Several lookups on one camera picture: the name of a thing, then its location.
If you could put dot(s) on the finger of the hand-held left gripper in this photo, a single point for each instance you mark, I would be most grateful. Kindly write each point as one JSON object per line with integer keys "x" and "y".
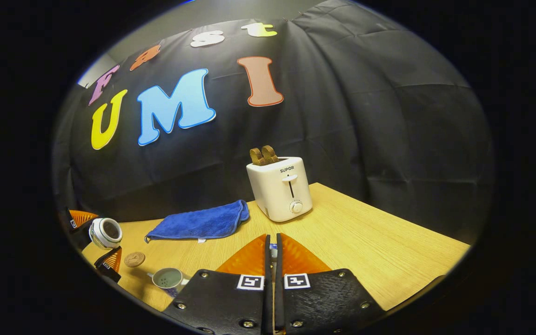
{"x": 79, "y": 218}
{"x": 110, "y": 265}

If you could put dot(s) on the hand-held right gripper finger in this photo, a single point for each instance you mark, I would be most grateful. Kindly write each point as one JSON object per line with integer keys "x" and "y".
{"x": 268, "y": 307}
{"x": 279, "y": 307}

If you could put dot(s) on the white green-label water bottle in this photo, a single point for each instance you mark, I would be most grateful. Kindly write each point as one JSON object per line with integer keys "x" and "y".
{"x": 97, "y": 235}

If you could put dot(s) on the round brown coaster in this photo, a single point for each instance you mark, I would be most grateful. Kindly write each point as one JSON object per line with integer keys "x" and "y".
{"x": 134, "y": 259}

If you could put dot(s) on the white teacup lid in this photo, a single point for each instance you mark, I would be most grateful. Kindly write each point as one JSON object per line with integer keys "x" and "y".
{"x": 273, "y": 253}

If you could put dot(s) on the white blue-patterned teacup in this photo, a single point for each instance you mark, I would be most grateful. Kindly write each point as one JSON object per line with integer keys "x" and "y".
{"x": 168, "y": 279}

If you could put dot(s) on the blue towel cloth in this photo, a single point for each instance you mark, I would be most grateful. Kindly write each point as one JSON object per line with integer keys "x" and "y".
{"x": 198, "y": 223}

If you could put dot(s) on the white toaster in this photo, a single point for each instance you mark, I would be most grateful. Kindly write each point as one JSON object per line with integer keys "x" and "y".
{"x": 277, "y": 188}

